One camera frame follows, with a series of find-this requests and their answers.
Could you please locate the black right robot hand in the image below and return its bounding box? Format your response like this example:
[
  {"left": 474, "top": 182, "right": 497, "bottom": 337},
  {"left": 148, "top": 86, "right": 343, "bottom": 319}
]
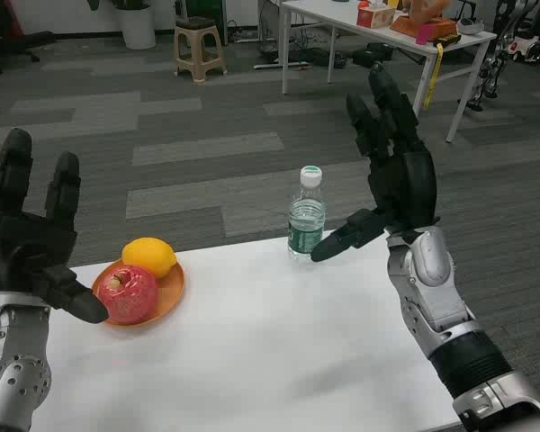
[{"left": 310, "top": 61, "right": 442, "bottom": 263}]

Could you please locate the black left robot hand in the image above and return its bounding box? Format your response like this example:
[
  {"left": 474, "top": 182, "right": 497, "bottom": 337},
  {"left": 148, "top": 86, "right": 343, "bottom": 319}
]
[{"left": 0, "top": 128, "right": 111, "bottom": 324}]

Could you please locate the clear water bottle green label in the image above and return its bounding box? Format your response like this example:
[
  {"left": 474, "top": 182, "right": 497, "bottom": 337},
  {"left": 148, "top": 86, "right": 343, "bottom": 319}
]
[{"left": 287, "top": 165, "right": 328, "bottom": 264}]

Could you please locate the red apple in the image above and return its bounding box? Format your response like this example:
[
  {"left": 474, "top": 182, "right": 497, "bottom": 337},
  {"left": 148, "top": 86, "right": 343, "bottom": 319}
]
[{"left": 96, "top": 264, "right": 160, "bottom": 325}]

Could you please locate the yellow lemon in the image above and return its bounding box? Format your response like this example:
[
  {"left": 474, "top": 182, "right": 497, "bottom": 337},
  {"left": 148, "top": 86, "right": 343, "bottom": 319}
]
[{"left": 121, "top": 237, "right": 177, "bottom": 279}]

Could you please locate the black equipment case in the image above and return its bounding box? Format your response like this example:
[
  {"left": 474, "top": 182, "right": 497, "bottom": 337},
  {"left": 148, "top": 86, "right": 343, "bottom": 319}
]
[{"left": 352, "top": 43, "right": 393, "bottom": 68}]

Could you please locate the silver black humanoid robot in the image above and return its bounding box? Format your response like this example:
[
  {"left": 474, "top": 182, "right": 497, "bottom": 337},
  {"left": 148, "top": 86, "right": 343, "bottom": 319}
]
[{"left": 465, "top": 0, "right": 536, "bottom": 113}]

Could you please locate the yellow tape measure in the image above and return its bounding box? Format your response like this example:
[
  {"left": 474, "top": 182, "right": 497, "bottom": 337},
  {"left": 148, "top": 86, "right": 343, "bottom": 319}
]
[{"left": 423, "top": 34, "right": 461, "bottom": 111}]

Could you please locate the pink cup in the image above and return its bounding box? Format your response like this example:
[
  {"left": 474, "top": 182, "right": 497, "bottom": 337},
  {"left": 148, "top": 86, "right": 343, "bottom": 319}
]
[{"left": 416, "top": 22, "right": 436, "bottom": 46}]

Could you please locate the orange flat box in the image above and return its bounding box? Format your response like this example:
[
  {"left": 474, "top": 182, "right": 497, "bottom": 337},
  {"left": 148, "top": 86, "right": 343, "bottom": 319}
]
[{"left": 390, "top": 13, "right": 459, "bottom": 44}]

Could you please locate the orange plastic plate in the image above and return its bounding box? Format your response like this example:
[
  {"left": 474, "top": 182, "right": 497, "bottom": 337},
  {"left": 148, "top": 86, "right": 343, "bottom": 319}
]
[{"left": 91, "top": 258, "right": 186, "bottom": 327}]

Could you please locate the orange tissue box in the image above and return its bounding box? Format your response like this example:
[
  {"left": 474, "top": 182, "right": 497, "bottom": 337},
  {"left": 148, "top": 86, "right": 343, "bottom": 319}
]
[{"left": 356, "top": 0, "right": 396, "bottom": 29}]

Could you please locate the brown plush toy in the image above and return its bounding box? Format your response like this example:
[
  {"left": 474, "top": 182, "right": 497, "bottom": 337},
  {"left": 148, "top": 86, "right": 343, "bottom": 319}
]
[{"left": 402, "top": 0, "right": 451, "bottom": 23}]

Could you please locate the white standing desk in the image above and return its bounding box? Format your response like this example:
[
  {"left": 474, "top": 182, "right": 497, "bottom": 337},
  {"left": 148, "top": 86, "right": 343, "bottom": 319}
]
[{"left": 253, "top": 0, "right": 298, "bottom": 71}]

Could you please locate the white metal-legged table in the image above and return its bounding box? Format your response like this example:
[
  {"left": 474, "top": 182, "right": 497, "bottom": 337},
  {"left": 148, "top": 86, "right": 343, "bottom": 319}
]
[{"left": 278, "top": 0, "right": 499, "bottom": 144}]

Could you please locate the small white toy car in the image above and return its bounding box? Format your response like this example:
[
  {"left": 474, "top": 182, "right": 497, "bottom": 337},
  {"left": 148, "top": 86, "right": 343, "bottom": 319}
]
[{"left": 506, "top": 31, "right": 540, "bottom": 63}]

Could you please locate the black office chair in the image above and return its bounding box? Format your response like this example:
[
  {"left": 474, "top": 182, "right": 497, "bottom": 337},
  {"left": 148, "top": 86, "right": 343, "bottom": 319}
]
[{"left": 0, "top": 0, "right": 55, "bottom": 76}]

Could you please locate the white plant pot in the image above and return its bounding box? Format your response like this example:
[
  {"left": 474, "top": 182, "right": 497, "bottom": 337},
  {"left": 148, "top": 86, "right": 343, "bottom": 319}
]
[{"left": 116, "top": 4, "right": 158, "bottom": 50}]

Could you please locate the beige plastic stool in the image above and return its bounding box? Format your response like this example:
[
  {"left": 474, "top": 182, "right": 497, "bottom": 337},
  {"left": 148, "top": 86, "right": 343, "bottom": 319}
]
[{"left": 174, "top": 16, "right": 229, "bottom": 85}]

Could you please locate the green potted plant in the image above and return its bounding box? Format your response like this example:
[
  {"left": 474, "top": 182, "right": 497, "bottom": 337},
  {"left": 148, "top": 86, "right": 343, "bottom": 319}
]
[{"left": 87, "top": 0, "right": 152, "bottom": 11}]

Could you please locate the black floor cable clutter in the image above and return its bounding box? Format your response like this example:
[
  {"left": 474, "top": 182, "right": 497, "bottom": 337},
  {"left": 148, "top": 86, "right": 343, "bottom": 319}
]
[{"left": 296, "top": 47, "right": 347, "bottom": 71}]

